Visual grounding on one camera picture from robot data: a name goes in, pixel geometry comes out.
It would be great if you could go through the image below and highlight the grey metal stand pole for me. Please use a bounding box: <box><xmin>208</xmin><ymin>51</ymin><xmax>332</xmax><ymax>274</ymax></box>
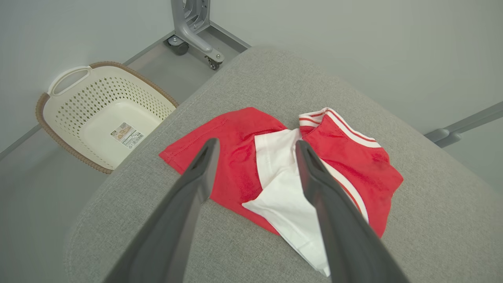
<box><xmin>424</xmin><ymin>101</ymin><xmax>503</xmax><ymax>149</ymax></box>

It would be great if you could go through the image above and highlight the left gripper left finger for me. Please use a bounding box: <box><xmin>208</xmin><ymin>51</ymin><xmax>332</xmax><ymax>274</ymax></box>
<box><xmin>104</xmin><ymin>137</ymin><xmax>221</xmax><ymax>283</ymax></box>

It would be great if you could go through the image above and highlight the red jersey with white sleeves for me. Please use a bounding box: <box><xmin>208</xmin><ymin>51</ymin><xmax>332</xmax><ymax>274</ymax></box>
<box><xmin>158</xmin><ymin>106</ymin><xmax>404</xmax><ymax>277</ymax></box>

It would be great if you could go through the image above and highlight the white plastic laundry basket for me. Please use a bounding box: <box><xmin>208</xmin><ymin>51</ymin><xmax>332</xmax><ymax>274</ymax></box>
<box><xmin>35</xmin><ymin>61</ymin><xmax>180</xmax><ymax>175</ymax></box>

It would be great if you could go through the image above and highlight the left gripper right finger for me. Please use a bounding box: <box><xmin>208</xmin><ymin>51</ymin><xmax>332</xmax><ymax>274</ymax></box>
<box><xmin>295</xmin><ymin>140</ymin><xmax>409</xmax><ymax>283</ymax></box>

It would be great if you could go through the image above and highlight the grey metal stand frame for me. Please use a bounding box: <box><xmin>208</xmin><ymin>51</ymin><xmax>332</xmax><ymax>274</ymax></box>
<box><xmin>164</xmin><ymin>0</ymin><xmax>252</xmax><ymax>72</ymax></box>

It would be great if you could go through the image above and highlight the white product sticker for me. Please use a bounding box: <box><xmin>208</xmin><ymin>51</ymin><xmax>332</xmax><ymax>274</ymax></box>
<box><xmin>110</xmin><ymin>121</ymin><xmax>145</xmax><ymax>147</ymax></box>

